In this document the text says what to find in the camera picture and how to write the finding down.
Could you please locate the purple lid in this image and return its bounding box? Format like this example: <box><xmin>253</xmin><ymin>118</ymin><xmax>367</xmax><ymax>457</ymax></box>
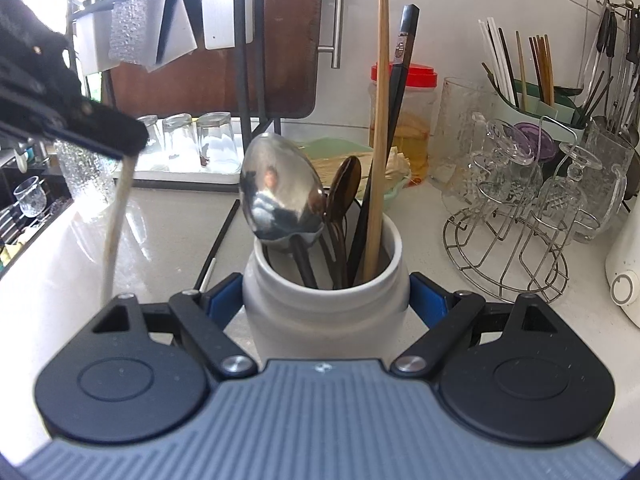
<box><xmin>512</xmin><ymin>121</ymin><xmax>556</xmax><ymax>161</ymax></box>

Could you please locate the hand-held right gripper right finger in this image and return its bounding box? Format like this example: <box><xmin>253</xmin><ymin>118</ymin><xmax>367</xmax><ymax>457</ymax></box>
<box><xmin>390</xmin><ymin>273</ymin><xmax>557</xmax><ymax>380</ymax></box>

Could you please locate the white ceramic mug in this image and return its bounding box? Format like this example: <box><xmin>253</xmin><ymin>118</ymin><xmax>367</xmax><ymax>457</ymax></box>
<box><xmin>242</xmin><ymin>210</ymin><xmax>412</xmax><ymax>361</ymax></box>

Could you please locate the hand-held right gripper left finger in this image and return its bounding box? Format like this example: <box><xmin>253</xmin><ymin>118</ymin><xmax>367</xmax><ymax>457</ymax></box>
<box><xmin>91</xmin><ymin>273</ymin><xmax>259</xmax><ymax>380</ymax></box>

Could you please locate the green chopstick caddy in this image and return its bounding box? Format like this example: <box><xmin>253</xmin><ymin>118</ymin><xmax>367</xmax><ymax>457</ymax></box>
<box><xmin>487</xmin><ymin>77</ymin><xmax>586</xmax><ymax>133</ymax></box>

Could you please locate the large steel spoon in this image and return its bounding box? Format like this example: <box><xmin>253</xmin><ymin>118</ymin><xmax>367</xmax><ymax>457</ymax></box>
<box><xmin>239</xmin><ymin>132</ymin><xmax>327</xmax><ymax>289</ymax></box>

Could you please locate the wooden chopstick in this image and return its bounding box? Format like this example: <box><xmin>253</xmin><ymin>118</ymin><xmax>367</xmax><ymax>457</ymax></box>
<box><xmin>362</xmin><ymin>0</ymin><xmax>391</xmax><ymax>283</ymax></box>

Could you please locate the red lid plastic jar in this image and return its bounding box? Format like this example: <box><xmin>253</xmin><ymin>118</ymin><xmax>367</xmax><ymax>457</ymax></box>
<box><xmin>369</xmin><ymin>62</ymin><xmax>438</xmax><ymax>186</ymax></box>

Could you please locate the green plastic basket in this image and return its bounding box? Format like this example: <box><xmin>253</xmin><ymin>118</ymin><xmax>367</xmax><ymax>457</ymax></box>
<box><xmin>300</xmin><ymin>137</ymin><xmax>413</xmax><ymax>202</ymax></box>

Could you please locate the wire glass rack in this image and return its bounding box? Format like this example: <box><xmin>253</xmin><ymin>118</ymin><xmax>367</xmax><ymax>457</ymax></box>
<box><xmin>442</xmin><ymin>115</ymin><xmax>571</xmax><ymax>304</ymax></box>

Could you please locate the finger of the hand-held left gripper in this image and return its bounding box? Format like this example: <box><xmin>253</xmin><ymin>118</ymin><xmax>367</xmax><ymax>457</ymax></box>
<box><xmin>0</xmin><ymin>91</ymin><xmax>149</xmax><ymax>159</ymax></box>

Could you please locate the clear glass cup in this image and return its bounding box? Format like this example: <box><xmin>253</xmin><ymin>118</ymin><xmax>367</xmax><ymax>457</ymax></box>
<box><xmin>162</xmin><ymin>112</ymin><xmax>200</xmax><ymax>161</ymax></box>
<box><xmin>196</xmin><ymin>111</ymin><xmax>244</xmax><ymax>167</ymax></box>
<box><xmin>135</xmin><ymin>115</ymin><xmax>163</xmax><ymax>156</ymax></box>

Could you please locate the tall clear glass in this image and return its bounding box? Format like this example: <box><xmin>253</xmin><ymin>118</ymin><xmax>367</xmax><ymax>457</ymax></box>
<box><xmin>430</xmin><ymin>76</ymin><xmax>488</xmax><ymax>196</ymax></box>

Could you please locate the white tray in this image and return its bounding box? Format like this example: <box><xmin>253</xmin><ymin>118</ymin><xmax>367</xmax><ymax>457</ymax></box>
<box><xmin>132</xmin><ymin>115</ymin><xmax>251</xmax><ymax>183</ymax></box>

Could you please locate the silver textured mat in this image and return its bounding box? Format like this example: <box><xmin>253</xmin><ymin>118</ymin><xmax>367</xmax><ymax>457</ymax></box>
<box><xmin>109</xmin><ymin>0</ymin><xmax>198</xmax><ymax>71</ymax></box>

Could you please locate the clear glass jug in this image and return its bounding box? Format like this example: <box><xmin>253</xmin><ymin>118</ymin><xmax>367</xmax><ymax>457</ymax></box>
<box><xmin>575</xmin><ymin>116</ymin><xmax>628</xmax><ymax>243</ymax></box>

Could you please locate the white rack holder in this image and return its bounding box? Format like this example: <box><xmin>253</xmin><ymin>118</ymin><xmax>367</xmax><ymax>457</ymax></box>
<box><xmin>75</xmin><ymin>7</ymin><xmax>121</xmax><ymax>73</ymax></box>
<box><xmin>201</xmin><ymin>0</ymin><xmax>253</xmax><ymax>51</ymax></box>

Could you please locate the dark wooden cutting board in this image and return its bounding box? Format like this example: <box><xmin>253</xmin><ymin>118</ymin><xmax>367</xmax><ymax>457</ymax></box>
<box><xmin>107</xmin><ymin>0</ymin><xmax>346</xmax><ymax>118</ymax></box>

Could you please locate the small stemmed glass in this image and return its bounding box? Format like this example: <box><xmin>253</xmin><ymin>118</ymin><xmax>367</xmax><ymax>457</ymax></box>
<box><xmin>14</xmin><ymin>176</ymin><xmax>48</xmax><ymax>218</ymax></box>

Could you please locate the black chopstick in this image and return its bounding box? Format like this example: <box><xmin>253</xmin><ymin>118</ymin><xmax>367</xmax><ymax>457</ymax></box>
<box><xmin>346</xmin><ymin>4</ymin><xmax>420</xmax><ymax>286</ymax></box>
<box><xmin>200</xmin><ymin>199</ymin><xmax>242</xmax><ymax>291</ymax></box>

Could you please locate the white electric cooker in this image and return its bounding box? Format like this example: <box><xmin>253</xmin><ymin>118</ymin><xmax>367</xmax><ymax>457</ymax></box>
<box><xmin>605</xmin><ymin>210</ymin><xmax>640</xmax><ymax>318</ymax></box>

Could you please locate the copper spoon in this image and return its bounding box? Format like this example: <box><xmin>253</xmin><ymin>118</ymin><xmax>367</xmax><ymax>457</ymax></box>
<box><xmin>325</xmin><ymin>156</ymin><xmax>363</xmax><ymax>286</ymax></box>

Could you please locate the bunch of chopsticks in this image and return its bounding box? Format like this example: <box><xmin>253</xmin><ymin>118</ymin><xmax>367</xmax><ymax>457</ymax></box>
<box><xmin>477</xmin><ymin>17</ymin><xmax>556</xmax><ymax>108</ymax></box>

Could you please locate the black wire loop utensil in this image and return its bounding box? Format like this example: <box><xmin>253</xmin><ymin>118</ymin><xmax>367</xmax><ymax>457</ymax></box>
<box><xmin>320</xmin><ymin>199</ymin><xmax>362</xmax><ymax>288</ymax></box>

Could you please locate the black metal rack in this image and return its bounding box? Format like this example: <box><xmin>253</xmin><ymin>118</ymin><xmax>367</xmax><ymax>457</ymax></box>
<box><xmin>67</xmin><ymin>0</ymin><xmax>281</xmax><ymax>122</ymax></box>

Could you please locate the glass goblet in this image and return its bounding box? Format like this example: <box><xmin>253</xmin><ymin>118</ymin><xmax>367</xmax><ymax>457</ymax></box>
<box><xmin>467</xmin><ymin>119</ymin><xmax>538</xmax><ymax>211</ymax></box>
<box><xmin>532</xmin><ymin>141</ymin><xmax>603</xmax><ymax>231</ymax></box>

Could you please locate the textured glass pitcher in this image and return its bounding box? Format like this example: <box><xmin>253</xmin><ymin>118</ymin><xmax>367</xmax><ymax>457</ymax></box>
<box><xmin>52</xmin><ymin>137</ymin><xmax>123</xmax><ymax>207</ymax></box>

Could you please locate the row of hanging utensils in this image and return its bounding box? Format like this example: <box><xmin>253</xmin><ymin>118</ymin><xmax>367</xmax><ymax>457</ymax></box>
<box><xmin>552</xmin><ymin>0</ymin><xmax>640</xmax><ymax>146</ymax></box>

